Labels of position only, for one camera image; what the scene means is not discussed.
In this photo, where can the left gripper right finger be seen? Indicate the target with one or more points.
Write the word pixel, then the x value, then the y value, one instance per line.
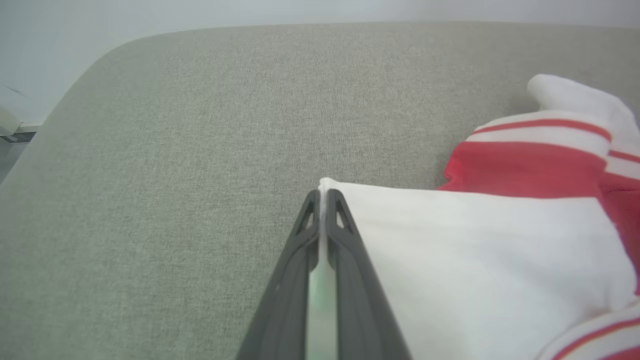
pixel 360 300

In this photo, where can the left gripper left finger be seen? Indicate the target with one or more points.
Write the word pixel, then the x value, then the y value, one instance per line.
pixel 287 300

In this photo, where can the red and white jersey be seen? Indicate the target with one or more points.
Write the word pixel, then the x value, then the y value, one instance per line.
pixel 475 260

